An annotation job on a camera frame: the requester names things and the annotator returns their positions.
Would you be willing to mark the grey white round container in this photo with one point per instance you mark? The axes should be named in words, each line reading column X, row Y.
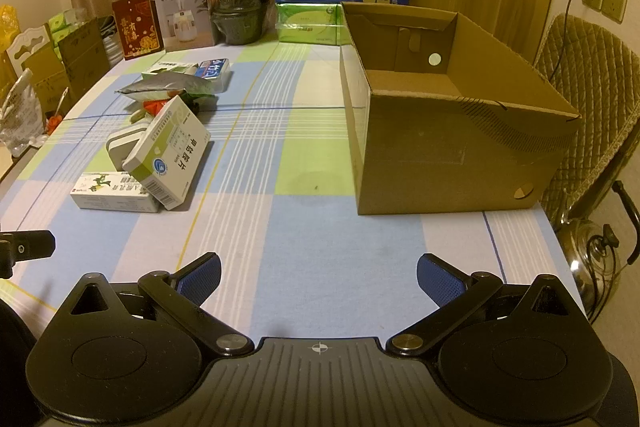
column 120, row 147

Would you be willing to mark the white humidifier box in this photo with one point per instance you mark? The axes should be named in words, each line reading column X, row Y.
column 180, row 17

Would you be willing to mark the green tissue pack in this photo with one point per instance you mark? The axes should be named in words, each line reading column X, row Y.
column 305, row 24

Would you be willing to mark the brown cardboard box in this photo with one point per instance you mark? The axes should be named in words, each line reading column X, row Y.
column 440, row 157

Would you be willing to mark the red snack packet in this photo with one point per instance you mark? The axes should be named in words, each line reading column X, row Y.
column 157, row 107

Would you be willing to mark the quilted beige chair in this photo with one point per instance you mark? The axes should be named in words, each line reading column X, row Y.
column 585, row 72

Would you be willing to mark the white cut cardboard insert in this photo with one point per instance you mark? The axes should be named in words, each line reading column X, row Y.
column 27, row 42

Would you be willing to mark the silver foil pouch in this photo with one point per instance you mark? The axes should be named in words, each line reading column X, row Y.
column 165, row 83

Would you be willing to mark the checkered cloth desktop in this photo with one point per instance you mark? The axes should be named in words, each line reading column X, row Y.
column 300, row 232

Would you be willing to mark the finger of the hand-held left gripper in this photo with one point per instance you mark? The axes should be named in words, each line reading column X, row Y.
column 30, row 244

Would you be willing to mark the white medicine box blue logo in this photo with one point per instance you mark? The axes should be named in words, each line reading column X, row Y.
column 170, row 152

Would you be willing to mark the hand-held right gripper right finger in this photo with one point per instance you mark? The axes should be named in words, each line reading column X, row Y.
column 440, row 279

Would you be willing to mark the red gift box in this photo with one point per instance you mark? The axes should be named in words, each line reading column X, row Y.
column 135, row 27

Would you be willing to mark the white green medicine box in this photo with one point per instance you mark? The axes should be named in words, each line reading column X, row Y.
column 110, row 195

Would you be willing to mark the white plastic bag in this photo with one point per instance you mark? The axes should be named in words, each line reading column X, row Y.
column 17, row 112

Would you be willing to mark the small brown carton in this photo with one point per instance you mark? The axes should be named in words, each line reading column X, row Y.
column 45, row 77

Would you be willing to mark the blue tissue pack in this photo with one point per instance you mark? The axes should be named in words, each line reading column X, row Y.
column 212, row 69

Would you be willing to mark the small orange object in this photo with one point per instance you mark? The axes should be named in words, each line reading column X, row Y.
column 54, row 123

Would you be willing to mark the steel pot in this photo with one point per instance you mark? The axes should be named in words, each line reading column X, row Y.
column 110, row 39

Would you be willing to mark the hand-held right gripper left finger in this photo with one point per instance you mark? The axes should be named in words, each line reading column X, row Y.
column 202, row 277

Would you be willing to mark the large brown carton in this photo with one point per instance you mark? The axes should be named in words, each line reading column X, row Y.
column 82, row 52

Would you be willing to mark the beige wall socket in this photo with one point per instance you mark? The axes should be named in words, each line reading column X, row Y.
column 614, row 4

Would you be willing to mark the pale green tissue packs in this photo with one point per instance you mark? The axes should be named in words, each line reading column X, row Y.
column 62, row 22

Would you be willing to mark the shiny metal kettle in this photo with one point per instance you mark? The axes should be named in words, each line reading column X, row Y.
column 585, row 257

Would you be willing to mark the yellow plastic bag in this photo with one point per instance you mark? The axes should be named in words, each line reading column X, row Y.
column 7, row 27

